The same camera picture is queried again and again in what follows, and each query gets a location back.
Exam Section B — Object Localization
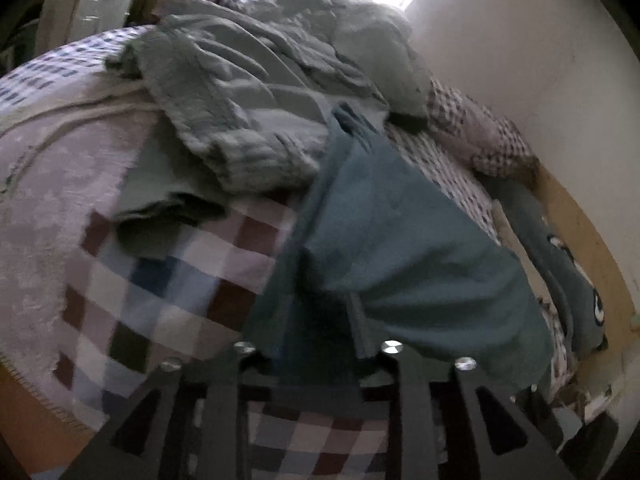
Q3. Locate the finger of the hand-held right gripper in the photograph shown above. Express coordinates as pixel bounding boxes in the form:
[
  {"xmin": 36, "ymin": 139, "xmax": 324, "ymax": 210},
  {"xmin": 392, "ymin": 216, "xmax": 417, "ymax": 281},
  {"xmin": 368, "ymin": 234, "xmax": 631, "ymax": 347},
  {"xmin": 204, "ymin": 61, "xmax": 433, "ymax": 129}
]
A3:
[{"xmin": 520, "ymin": 384, "xmax": 563, "ymax": 453}]

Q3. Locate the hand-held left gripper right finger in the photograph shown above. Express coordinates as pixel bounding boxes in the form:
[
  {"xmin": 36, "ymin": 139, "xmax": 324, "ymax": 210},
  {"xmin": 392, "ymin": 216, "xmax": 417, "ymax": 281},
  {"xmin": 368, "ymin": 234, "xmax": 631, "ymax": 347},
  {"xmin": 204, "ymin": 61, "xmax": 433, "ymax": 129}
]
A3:
[{"xmin": 347, "ymin": 292, "xmax": 576, "ymax": 480}]

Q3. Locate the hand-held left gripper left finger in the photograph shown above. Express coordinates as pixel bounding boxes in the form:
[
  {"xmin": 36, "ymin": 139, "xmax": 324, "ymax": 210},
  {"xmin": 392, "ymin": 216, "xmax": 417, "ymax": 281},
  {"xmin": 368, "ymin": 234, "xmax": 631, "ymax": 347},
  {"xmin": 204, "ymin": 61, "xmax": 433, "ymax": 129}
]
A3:
[{"xmin": 60, "ymin": 344, "xmax": 267, "ymax": 480}]

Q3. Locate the dark teal sweatshirt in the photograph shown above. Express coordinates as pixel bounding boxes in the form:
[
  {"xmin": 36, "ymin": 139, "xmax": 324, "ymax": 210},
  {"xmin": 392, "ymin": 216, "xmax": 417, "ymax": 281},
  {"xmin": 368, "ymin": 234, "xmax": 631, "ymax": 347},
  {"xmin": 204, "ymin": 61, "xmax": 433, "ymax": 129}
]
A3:
[{"xmin": 242, "ymin": 102, "xmax": 554, "ymax": 392}]

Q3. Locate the pale grey-green knit garment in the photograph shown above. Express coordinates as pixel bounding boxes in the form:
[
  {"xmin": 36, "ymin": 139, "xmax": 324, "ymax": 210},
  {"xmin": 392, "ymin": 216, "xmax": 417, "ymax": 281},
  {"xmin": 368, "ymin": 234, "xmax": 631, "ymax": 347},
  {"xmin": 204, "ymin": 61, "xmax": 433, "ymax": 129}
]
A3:
[{"xmin": 105, "ymin": 27, "xmax": 332, "ymax": 262}]

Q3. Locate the dark teal cartoon long pillow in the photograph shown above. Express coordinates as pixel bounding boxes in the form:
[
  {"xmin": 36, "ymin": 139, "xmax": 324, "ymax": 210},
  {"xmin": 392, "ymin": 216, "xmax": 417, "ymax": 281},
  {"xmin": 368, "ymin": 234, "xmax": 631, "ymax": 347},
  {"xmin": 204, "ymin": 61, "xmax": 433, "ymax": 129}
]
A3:
[{"xmin": 481, "ymin": 174, "xmax": 609, "ymax": 357}]

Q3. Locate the beige folded cloth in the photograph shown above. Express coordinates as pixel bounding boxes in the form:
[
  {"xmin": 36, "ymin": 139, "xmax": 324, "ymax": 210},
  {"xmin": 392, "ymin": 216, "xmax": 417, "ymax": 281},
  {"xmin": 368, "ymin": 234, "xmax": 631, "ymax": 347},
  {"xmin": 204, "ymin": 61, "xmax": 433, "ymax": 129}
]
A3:
[{"xmin": 492, "ymin": 199, "xmax": 522, "ymax": 247}]

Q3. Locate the checkered folded quilt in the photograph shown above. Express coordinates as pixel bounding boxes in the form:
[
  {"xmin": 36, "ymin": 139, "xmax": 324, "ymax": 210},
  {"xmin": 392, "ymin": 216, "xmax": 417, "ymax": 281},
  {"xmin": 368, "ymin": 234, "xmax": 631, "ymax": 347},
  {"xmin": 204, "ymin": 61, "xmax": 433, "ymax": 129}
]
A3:
[{"xmin": 426, "ymin": 77, "xmax": 542, "ymax": 187}]

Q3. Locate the light blue hoodie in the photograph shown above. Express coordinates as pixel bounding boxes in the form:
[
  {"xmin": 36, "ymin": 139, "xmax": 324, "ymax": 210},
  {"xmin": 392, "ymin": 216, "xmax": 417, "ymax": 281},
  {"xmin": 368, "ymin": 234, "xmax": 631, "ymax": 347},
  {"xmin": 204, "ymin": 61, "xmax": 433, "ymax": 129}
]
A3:
[{"xmin": 160, "ymin": 0, "xmax": 392, "ymax": 127}]

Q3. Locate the pale grey duvet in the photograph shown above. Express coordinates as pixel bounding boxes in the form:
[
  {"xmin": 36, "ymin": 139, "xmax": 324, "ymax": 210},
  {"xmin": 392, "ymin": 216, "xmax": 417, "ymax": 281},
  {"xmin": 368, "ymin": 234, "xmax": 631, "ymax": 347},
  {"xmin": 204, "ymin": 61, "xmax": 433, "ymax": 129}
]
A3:
[{"xmin": 330, "ymin": 2, "xmax": 432, "ymax": 131}]

